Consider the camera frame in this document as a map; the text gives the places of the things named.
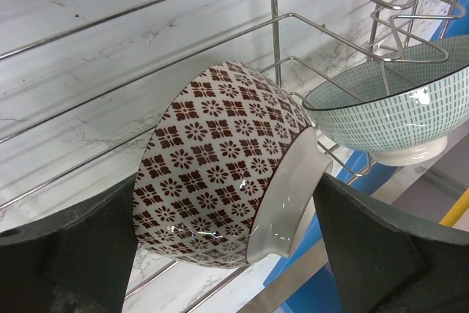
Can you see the brown patterned bowl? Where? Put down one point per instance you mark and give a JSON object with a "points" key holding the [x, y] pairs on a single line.
{"points": [[228, 175]]}

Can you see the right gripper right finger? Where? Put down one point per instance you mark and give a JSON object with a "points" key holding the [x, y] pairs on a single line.
{"points": [[386, 260]]}

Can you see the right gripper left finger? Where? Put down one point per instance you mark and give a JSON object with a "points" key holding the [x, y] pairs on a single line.
{"points": [[78, 259]]}

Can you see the green glass bowl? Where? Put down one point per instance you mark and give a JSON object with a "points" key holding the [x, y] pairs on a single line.
{"points": [[401, 109]]}

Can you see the metal wire dish rack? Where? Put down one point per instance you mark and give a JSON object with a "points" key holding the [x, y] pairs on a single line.
{"points": [[82, 81]]}

